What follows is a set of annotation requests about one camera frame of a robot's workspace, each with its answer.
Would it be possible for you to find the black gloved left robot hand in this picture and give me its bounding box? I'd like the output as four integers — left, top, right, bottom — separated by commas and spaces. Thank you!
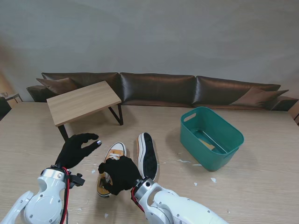
55, 133, 102, 169

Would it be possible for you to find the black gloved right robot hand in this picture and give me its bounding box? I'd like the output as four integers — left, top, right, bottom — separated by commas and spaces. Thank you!
98, 155, 142, 196

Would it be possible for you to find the yellow canvas sneaker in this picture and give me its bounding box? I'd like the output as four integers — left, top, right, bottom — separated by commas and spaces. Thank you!
136, 132, 160, 182
97, 142, 128, 198

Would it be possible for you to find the wooden shoe brush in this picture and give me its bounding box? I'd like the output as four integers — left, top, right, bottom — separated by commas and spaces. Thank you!
198, 137, 217, 150

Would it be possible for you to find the small wooden black-legged bench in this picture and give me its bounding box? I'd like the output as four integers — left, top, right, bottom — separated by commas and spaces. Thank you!
46, 81, 124, 142

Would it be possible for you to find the brown sofa cushion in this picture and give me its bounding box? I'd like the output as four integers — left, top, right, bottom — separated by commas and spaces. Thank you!
36, 77, 79, 95
231, 87, 290, 107

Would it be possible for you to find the small wooden side table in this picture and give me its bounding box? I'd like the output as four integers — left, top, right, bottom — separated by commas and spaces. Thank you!
0, 92, 23, 103

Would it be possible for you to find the green plastic basket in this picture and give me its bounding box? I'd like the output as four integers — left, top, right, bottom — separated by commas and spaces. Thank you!
179, 106, 245, 172

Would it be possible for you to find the dark brown leather sofa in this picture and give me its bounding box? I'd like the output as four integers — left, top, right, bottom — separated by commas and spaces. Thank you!
26, 72, 299, 112

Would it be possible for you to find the light wooden cabinet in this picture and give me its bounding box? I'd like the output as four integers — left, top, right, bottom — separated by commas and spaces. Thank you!
287, 100, 299, 126

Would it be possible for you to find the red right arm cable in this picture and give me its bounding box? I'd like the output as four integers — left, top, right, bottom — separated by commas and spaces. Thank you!
130, 185, 145, 212

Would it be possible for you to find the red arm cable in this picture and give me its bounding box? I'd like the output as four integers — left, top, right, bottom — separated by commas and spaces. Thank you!
130, 185, 145, 212
61, 167, 72, 224

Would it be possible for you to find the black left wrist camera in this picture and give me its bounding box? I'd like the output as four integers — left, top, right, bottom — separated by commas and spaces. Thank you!
69, 173, 86, 189

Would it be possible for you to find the red left arm cable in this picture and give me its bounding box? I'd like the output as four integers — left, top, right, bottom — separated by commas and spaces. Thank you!
61, 167, 72, 224

